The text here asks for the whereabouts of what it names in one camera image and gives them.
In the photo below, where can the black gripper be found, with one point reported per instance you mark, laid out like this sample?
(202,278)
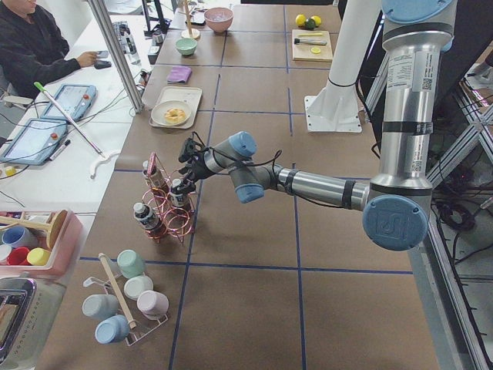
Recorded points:
(196,169)

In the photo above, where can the tea bottle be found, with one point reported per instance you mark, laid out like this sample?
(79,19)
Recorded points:
(149,220)
(179,195)
(154,177)

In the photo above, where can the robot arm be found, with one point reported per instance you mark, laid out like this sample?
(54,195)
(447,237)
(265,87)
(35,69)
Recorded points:
(396,203)

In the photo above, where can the beige rabbit tray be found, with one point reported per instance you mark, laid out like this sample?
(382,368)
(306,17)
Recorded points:
(190,95)

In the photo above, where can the person's hand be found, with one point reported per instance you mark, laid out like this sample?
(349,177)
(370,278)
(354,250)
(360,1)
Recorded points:
(87,59)

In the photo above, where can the glazed twisted donut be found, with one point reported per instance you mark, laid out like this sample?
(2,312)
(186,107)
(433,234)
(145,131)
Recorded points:
(175,116)

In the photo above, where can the beige round plate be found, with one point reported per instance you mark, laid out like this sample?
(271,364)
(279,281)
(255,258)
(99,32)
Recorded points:
(158,112)

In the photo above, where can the reacher grabber stick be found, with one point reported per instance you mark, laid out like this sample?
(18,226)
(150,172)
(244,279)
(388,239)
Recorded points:
(103,156)

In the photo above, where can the purple folded cloth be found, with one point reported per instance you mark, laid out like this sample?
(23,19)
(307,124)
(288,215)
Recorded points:
(179,75)

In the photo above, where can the mint green cup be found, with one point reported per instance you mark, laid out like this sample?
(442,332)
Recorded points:
(130,263)

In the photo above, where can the mint green bowl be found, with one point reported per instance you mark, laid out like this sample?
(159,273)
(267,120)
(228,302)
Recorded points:
(186,46)

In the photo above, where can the white cup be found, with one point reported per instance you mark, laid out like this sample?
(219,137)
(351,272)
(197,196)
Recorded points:
(135,286)

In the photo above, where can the black marker pen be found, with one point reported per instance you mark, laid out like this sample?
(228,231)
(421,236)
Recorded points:
(59,150)

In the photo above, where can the wooden stand with round base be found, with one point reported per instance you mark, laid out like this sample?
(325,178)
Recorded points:
(190,32)

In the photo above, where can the steel cup on black base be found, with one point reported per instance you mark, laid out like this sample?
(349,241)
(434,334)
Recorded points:
(158,37)

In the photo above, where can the far teach pendant tablet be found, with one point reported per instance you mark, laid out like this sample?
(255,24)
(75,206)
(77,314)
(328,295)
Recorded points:
(75,99)

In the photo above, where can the teach pendant tablet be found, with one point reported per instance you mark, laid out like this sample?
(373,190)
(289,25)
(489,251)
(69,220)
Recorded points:
(36,142)
(75,99)

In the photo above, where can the pink cup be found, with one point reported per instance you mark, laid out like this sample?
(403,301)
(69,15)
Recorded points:
(154,305)

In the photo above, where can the computer mouse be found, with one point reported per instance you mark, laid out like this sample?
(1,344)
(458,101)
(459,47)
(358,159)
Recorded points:
(102,64)

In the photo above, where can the pink bowl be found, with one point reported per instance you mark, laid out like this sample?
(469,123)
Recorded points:
(218,27)

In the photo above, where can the clear plastic ice cubes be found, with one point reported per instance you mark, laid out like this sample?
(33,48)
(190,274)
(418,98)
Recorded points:
(219,16)

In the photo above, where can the pink storage box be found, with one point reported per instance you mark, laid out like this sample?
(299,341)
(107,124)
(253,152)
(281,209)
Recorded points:
(39,244)

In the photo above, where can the wooden cutting board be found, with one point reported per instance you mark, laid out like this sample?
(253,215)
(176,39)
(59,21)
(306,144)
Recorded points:
(302,52)

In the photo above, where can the near teach pendant tablet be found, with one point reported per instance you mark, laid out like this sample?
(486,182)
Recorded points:
(36,142)

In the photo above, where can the grey blue cup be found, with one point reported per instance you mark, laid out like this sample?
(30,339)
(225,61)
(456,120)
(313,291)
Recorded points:
(100,306)

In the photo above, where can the light blue cup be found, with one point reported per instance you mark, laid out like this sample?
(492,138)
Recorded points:
(112,330)

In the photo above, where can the yellow lemon left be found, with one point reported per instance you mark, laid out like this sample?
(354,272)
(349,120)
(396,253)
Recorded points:
(300,20)

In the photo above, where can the yellow lemon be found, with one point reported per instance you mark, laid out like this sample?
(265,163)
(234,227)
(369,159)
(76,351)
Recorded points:
(316,20)
(300,20)

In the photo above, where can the green avocado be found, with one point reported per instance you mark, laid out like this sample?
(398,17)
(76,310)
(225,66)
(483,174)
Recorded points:
(310,24)

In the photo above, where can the yellow lemon right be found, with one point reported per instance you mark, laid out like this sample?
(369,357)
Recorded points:
(316,20)

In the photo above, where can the person in black sweater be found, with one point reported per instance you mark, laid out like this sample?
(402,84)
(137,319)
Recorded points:
(32,47)

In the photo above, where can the silver toaster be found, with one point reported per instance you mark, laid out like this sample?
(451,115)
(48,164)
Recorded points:
(28,310)

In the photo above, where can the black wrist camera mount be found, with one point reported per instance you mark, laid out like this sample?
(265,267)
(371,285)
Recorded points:
(189,149)

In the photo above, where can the copper wire bottle rack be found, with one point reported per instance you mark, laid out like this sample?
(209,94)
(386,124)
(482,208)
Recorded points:
(178,222)

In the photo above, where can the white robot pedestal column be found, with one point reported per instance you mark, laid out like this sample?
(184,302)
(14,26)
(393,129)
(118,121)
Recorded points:
(335,108)

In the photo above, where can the black and steel knife handle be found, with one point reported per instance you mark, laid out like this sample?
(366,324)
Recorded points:
(303,41)

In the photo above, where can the wire cup rack wooden handle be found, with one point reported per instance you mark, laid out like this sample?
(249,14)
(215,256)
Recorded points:
(113,283)

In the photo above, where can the aluminium frame post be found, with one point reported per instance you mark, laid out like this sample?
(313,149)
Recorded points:
(105,24)

